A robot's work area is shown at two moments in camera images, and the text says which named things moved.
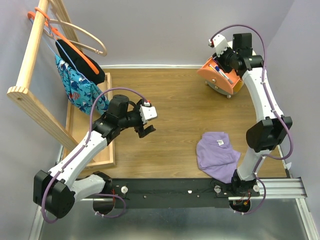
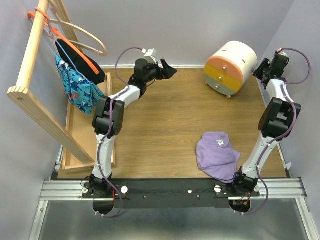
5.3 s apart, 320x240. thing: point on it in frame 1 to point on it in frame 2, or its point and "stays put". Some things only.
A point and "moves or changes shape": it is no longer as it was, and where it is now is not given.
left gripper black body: (134, 119) to (158, 73)
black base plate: (170, 193) stays put
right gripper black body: (225, 60) to (262, 69)
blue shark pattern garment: (82, 93) stays put
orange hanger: (61, 38) stays put
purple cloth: (215, 157) stays put
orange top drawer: (206, 72) moves or changes shape
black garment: (70, 55) stays put
